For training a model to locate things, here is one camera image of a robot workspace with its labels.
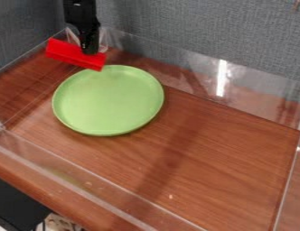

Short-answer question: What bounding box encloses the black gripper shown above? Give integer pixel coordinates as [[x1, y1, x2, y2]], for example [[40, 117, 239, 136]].
[[64, 0, 101, 55]]

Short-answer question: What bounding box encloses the red plastic block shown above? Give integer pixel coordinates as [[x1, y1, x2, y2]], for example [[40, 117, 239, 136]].
[[45, 38, 107, 71]]

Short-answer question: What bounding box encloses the green round plate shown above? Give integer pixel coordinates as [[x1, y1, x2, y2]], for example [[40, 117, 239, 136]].
[[53, 65, 165, 136]]

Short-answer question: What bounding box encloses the white power strip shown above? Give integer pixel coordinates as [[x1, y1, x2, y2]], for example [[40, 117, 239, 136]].
[[44, 213, 82, 231]]

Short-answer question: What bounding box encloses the clear acrylic corner bracket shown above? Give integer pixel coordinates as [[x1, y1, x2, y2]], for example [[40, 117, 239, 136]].
[[66, 27, 109, 53]]

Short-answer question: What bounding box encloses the clear acrylic enclosure wall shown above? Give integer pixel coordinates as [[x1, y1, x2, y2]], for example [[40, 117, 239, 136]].
[[0, 29, 300, 231]]

